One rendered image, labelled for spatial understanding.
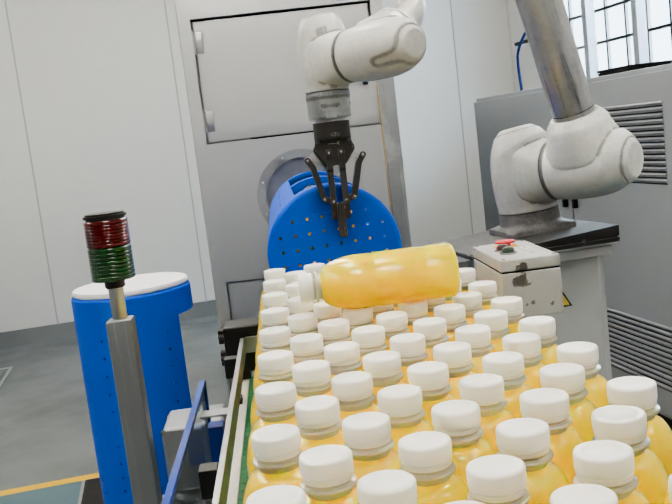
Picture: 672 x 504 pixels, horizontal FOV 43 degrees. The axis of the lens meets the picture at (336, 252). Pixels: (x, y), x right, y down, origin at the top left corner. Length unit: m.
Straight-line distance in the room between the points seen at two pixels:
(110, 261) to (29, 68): 5.70
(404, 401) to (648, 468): 0.20
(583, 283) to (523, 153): 0.36
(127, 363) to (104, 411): 0.80
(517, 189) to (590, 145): 0.24
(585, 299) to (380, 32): 0.96
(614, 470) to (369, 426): 0.19
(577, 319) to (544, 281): 0.81
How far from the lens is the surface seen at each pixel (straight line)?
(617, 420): 0.66
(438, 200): 7.27
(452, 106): 7.32
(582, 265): 2.23
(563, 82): 2.08
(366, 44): 1.62
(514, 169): 2.21
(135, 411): 1.34
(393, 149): 3.16
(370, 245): 1.81
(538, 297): 1.45
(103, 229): 1.28
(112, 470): 2.16
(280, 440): 0.68
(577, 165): 2.11
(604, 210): 3.79
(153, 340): 2.04
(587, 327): 2.27
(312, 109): 1.74
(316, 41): 1.72
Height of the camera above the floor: 1.33
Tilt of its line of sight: 8 degrees down
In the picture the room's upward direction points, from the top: 7 degrees counter-clockwise
